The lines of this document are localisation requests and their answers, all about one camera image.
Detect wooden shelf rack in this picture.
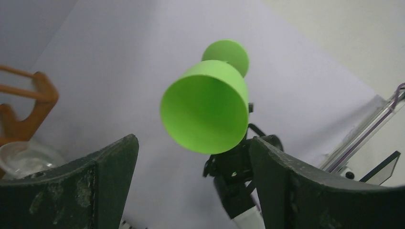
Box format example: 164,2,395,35
0,65,59,146

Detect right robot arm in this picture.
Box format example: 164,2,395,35
202,134,265,229

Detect clear wine glass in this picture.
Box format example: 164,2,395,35
0,141,66,179

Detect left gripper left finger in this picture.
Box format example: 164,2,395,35
0,134,139,229

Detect green plastic goblet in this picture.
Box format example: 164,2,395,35
160,39,249,155

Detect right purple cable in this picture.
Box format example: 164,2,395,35
389,82,405,110

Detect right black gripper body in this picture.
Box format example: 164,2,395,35
202,123,283,190

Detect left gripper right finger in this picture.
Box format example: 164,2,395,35
249,137,405,229

